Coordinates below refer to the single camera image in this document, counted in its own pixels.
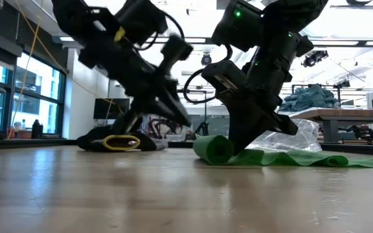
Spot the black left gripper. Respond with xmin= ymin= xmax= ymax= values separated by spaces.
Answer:
xmin=78 ymin=30 xmax=193 ymax=135

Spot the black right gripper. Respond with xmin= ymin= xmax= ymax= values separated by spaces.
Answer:
xmin=227 ymin=54 xmax=300 ymax=156

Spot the clear plastic bag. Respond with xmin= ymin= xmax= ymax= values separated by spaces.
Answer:
xmin=246 ymin=118 xmax=323 ymax=153

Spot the green bandage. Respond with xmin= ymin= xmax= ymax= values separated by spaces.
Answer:
xmin=192 ymin=134 xmax=373 ymax=169

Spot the black monitor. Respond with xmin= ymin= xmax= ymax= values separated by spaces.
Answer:
xmin=93 ymin=98 xmax=131 ymax=120

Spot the blue cloth pile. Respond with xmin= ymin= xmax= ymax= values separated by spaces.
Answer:
xmin=278 ymin=83 xmax=341 ymax=113

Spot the black glove with yellow cuff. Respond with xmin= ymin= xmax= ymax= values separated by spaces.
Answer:
xmin=75 ymin=124 xmax=170 ymax=152

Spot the small yellow tag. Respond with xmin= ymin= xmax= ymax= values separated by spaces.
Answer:
xmin=113 ymin=25 xmax=127 ymax=43

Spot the wooden workbench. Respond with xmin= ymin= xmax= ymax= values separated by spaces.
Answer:
xmin=286 ymin=107 xmax=373 ymax=145

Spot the black bottle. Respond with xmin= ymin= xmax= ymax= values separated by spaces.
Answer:
xmin=30 ymin=118 xmax=44 ymax=140

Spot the black right camera cable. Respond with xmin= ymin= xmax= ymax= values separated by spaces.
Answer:
xmin=183 ymin=43 xmax=233 ymax=105

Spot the black camera cable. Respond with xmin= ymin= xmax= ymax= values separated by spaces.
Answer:
xmin=133 ymin=11 xmax=186 ymax=52
xmin=183 ymin=43 xmax=233 ymax=105

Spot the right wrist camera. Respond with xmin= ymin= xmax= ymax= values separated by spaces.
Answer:
xmin=201 ymin=60 xmax=249 ymax=100

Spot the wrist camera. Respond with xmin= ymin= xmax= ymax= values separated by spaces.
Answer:
xmin=159 ymin=34 xmax=194 ymax=77
xmin=201 ymin=60 xmax=249 ymax=100

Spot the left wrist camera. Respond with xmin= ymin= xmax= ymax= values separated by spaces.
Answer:
xmin=159 ymin=34 xmax=194 ymax=77

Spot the black dome ceiling camera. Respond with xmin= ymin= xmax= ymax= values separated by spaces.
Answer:
xmin=200 ymin=52 xmax=213 ymax=67

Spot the black ceiling camera rig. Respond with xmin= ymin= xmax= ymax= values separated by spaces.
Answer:
xmin=301 ymin=49 xmax=330 ymax=68

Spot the black camera stand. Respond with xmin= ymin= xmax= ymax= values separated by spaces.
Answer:
xmin=333 ymin=79 xmax=352 ymax=104

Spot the black left camera cable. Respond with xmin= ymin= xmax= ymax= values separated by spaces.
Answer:
xmin=133 ymin=11 xmax=186 ymax=52

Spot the black aluminium table frame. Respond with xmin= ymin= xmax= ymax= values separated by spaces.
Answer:
xmin=0 ymin=138 xmax=373 ymax=157

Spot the yellow hanging cable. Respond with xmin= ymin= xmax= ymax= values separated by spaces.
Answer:
xmin=7 ymin=0 xmax=45 ymax=140

